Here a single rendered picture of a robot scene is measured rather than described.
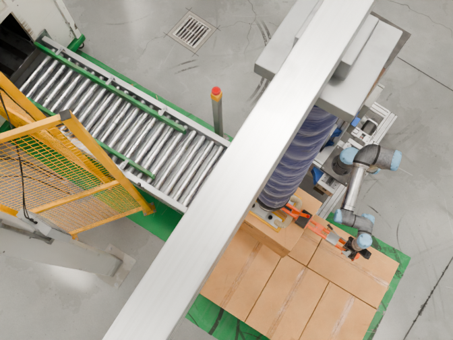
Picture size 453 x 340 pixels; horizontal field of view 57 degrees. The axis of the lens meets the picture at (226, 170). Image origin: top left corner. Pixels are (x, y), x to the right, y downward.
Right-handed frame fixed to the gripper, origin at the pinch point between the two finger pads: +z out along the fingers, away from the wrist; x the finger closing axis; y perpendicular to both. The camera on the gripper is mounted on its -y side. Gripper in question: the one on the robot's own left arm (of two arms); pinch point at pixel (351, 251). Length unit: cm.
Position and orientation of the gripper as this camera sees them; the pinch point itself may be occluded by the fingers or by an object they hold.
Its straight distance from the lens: 278.1
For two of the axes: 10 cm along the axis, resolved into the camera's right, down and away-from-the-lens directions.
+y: -8.1, -5.5, 1.9
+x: -5.8, 7.8, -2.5
